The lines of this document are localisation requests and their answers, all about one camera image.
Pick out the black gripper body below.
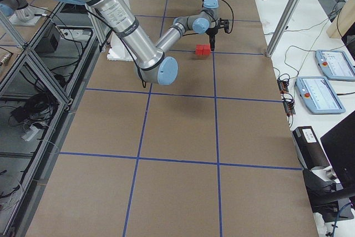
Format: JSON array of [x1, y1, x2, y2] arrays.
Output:
[[206, 27, 219, 37]]

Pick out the red block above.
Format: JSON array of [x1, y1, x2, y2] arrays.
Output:
[[195, 44, 204, 56], [203, 44, 211, 56]]

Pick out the small circuit board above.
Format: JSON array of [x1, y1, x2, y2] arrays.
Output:
[[277, 79, 289, 94]]

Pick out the near teach pendant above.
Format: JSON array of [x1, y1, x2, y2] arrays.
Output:
[[296, 76, 346, 114]]

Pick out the teach pendant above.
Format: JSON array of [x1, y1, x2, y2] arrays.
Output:
[[315, 50, 354, 82], [296, 76, 346, 114]]

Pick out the far teach pendant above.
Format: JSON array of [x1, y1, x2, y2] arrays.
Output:
[[315, 50, 354, 82]]

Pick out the black box with label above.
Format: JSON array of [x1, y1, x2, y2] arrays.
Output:
[[292, 126, 330, 170]]

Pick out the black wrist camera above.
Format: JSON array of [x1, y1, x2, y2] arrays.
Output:
[[218, 18, 230, 34]]

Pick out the aluminium frame post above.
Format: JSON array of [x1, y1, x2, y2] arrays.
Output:
[[265, 0, 300, 58]]

